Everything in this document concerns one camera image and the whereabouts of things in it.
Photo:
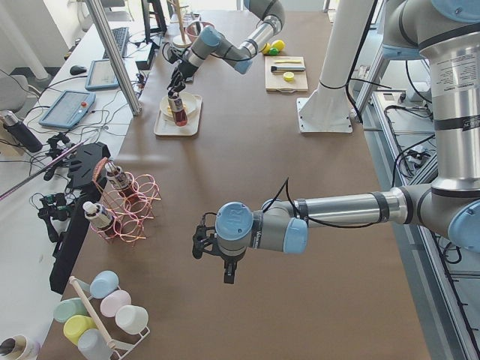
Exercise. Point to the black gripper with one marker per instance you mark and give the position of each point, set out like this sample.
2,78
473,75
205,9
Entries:
183,70
229,260

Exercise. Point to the tea bottle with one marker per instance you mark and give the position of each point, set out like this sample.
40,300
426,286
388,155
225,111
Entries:
119,179
177,109
101,218

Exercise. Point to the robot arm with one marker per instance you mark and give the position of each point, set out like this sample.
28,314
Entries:
446,33
211,42

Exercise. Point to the cream serving tray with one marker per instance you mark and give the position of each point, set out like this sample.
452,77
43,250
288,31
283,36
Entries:
166,127

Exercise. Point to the white plate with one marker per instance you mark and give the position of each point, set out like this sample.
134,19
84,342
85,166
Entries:
189,101

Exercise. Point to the wooden mug tree stand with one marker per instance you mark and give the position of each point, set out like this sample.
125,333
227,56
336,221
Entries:
180,40

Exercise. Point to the pink bowl with ice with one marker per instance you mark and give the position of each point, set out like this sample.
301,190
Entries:
194,28

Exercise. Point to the black keyboard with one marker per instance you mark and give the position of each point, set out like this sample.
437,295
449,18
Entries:
121,37

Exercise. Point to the blue tablet far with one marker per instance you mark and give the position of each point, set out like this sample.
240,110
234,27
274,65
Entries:
101,76

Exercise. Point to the blue tablet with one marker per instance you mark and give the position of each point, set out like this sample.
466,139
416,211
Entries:
101,76
68,110

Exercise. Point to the wooden cutting board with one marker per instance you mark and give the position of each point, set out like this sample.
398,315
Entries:
274,81

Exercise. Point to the steel muddler black tip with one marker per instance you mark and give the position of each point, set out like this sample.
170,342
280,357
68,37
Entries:
287,68

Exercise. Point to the yellow lemon near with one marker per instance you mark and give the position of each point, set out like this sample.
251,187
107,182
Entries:
266,48

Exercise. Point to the yellow lemon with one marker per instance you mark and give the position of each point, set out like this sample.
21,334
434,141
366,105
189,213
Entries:
279,45
266,48

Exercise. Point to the green lime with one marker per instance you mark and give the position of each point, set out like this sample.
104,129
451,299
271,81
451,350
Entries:
273,51

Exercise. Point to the black computer mouse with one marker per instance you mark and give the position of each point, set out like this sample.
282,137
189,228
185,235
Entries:
77,70

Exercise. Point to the white cup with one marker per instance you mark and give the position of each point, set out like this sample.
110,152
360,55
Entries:
132,319

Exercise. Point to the blue tablet near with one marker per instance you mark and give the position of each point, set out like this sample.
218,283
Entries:
68,110

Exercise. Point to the yellow plastic knife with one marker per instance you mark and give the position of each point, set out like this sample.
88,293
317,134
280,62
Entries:
288,61

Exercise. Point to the yellow lemon far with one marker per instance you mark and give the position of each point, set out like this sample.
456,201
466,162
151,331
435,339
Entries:
279,45

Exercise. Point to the half lemon slice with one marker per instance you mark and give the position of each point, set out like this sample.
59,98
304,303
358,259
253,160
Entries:
288,76

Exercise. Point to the black stand device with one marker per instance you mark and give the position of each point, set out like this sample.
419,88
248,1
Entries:
80,173

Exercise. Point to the pink cup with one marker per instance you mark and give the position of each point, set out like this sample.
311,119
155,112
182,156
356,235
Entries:
110,305

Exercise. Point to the blue cup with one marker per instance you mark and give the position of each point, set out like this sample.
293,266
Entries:
103,284

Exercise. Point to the grey cup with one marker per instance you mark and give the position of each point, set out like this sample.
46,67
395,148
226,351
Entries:
92,345

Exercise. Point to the yellow cup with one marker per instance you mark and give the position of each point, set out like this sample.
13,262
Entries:
76,325

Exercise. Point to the black water bottle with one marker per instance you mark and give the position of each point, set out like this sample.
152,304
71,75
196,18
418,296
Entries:
15,127

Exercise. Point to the green cup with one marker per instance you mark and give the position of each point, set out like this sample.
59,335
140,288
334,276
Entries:
68,308

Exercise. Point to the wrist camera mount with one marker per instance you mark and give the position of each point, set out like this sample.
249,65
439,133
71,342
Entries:
204,239

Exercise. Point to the aluminium frame post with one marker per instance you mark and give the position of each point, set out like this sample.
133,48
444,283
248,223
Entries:
100,21

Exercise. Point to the copper wire bottle rack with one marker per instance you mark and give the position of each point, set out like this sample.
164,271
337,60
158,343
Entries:
131,212

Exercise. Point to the wooden rack handle rod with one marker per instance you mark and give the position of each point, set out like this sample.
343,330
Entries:
76,284

